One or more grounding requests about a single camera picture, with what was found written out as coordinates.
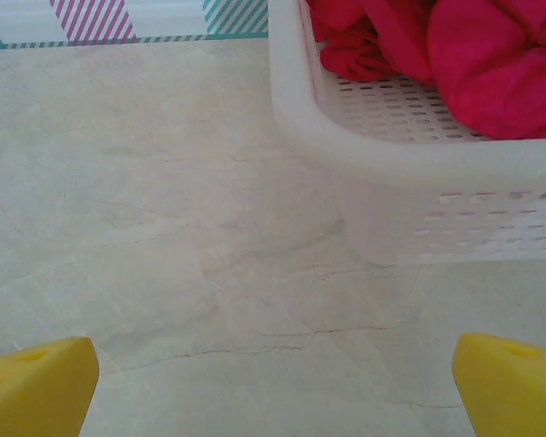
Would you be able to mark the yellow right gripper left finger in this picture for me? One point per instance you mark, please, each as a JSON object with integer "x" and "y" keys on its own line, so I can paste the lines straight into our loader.
{"x": 36, "y": 391}

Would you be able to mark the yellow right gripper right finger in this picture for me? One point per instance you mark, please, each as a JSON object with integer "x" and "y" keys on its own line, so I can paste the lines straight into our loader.
{"x": 514, "y": 391}

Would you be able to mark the red t-shirt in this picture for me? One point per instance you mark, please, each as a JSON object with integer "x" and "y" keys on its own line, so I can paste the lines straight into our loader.
{"x": 491, "y": 64}

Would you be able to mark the white perforated plastic basket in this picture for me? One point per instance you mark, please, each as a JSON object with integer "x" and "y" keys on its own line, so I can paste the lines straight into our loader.
{"x": 391, "y": 164}

